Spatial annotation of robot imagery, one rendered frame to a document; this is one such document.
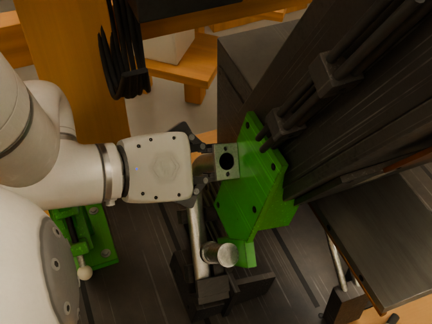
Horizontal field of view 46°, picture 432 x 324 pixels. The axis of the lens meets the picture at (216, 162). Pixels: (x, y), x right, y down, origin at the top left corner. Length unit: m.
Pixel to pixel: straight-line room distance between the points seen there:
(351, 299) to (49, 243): 0.70
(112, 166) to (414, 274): 0.45
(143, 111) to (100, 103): 1.66
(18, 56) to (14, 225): 0.80
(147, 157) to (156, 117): 1.89
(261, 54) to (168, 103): 1.80
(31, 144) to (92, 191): 0.22
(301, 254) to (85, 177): 0.51
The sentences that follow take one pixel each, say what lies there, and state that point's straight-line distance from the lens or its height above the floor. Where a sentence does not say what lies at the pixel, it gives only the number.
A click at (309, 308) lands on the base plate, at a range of 0.99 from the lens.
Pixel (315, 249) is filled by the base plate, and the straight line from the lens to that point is 1.05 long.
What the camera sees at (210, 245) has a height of 1.06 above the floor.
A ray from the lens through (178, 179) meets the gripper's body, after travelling 0.73.
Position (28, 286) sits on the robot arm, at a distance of 0.23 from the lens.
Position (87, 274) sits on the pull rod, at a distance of 0.97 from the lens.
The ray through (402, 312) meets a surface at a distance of 1.03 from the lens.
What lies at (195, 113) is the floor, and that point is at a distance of 2.62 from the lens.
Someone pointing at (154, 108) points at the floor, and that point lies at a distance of 2.66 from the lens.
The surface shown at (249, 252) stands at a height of 1.10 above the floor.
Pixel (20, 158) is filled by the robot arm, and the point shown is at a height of 1.44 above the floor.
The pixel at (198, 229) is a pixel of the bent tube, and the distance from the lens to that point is 0.90.
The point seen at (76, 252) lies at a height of 0.99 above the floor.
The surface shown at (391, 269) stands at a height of 1.13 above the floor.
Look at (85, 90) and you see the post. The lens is 0.97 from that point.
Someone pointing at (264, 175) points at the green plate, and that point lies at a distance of 0.72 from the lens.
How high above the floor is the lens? 1.78
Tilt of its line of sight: 48 degrees down
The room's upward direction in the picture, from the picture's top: straight up
